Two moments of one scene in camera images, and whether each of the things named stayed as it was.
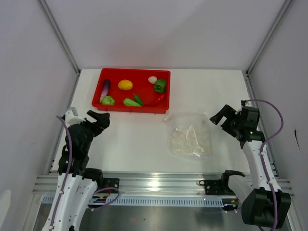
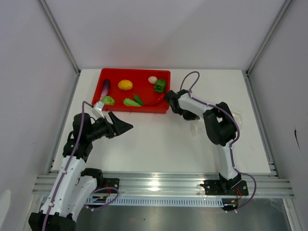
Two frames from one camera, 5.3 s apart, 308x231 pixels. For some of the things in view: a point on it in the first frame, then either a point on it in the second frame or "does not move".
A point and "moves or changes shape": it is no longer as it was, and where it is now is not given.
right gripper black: [228, 112] to [191, 116]
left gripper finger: [95, 115] to [122, 126]
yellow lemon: [125, 84] does not move
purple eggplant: [105, 89] does not move
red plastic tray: [133, 90] does not move
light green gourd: [129, 102] does not move
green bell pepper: [160, 86] does not move
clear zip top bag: [188, 134] moves or changes shape
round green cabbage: [108, 100] does not move
